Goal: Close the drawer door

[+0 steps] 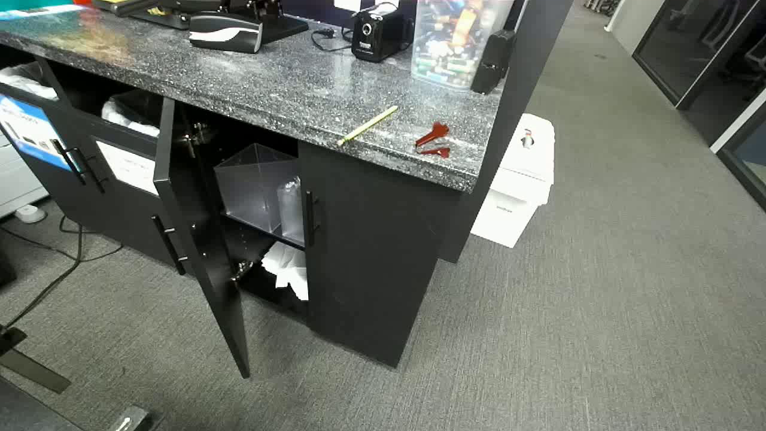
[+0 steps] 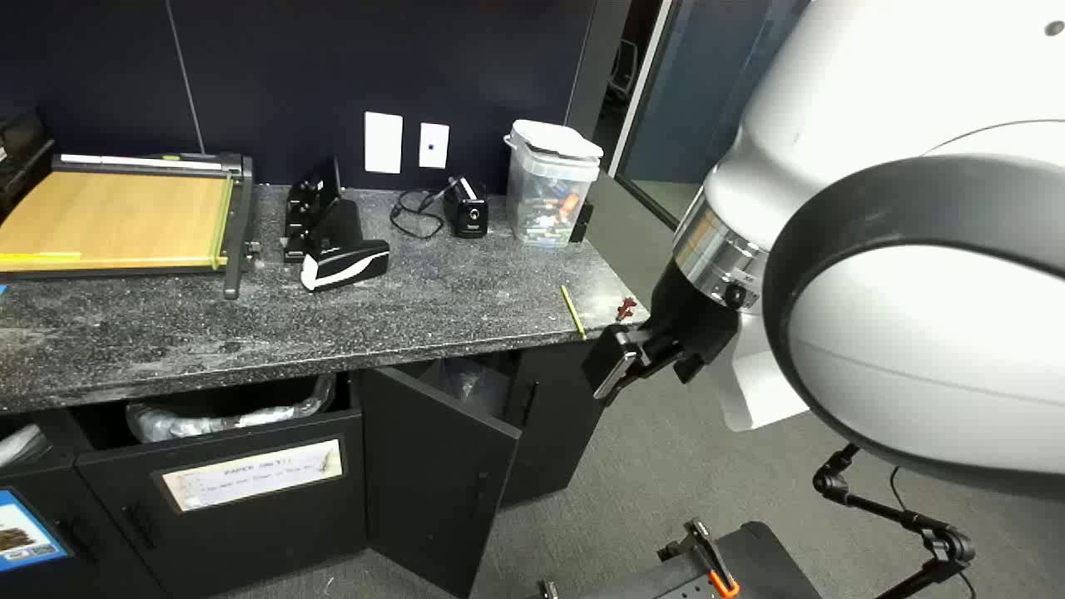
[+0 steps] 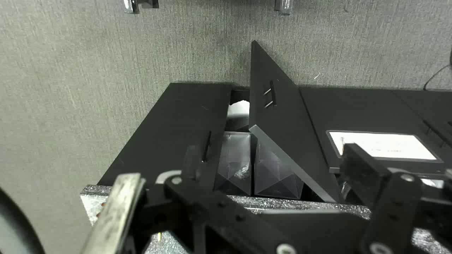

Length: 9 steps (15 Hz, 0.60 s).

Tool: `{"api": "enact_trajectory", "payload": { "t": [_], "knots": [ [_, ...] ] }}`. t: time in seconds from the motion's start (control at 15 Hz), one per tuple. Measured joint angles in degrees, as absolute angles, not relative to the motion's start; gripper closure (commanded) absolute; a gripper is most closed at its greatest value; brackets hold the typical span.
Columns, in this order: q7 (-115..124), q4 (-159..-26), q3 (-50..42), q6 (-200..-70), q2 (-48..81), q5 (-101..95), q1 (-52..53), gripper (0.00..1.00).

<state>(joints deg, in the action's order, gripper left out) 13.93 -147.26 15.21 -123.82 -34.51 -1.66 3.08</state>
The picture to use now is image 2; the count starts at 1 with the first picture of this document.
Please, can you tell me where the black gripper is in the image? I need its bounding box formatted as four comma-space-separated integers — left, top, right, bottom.
582, 259, 746, 407

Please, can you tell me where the black hinged cabinet door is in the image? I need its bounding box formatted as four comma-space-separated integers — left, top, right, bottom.
353, 363, 527, 599

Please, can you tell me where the black narrow cabinet door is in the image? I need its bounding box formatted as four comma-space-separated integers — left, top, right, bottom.
499, 339, 609, 512

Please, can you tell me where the black trash drawer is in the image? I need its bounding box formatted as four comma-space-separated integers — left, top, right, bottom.
71, 371, 370, 599

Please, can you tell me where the yellow pencil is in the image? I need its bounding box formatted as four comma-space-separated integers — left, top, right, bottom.
556, 281, 589, 339

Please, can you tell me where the clear plastic lidded container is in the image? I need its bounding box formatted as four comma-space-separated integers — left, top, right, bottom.
504, 117, 607, 250

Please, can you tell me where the black electric pencil sharpener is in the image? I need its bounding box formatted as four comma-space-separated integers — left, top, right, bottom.
439, 171, 493, 244

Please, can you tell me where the black cart base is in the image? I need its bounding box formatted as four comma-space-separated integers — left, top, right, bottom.
650, 515, 827, 599

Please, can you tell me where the black and white stapler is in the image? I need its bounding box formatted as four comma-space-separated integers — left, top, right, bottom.
298, 195, 398, 296

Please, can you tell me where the black hole punch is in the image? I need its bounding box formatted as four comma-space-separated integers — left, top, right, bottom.
280, 155, 348, 266

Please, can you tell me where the white paper label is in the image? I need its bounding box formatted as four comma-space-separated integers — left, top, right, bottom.
158, 434, 349, 515

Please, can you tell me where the clear trash bag liner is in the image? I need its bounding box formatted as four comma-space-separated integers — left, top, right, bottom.
125, 371, 339, 450

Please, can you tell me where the wooden paper cutter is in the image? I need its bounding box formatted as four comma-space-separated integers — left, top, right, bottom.
0, 146, 260, 300

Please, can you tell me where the black cabinet with blue sign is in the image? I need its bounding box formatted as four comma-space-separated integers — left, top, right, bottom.
0, 410, 169, 599

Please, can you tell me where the blue sign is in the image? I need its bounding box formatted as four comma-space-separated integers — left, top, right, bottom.
0, 487, 74, 579

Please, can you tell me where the black office device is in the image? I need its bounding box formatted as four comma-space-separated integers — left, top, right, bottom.
0, 106, 61, 219

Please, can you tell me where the orange clamp handle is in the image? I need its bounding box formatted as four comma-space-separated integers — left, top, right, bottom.
707, 561, 746, 599

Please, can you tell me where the black power cable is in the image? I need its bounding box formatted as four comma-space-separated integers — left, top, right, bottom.
385, 184, 454, 244

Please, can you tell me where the glass door with frame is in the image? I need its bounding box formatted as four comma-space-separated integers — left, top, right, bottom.
567, 0, 816, 231

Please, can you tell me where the white wall outlet plate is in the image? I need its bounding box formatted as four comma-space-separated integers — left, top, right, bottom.
418, 120, 457, 171

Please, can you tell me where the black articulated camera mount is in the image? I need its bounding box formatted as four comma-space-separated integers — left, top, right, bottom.
809, 438, 981, 599

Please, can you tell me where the white wall switch plate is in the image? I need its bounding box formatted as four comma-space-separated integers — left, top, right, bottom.
364, 106, 405, 180

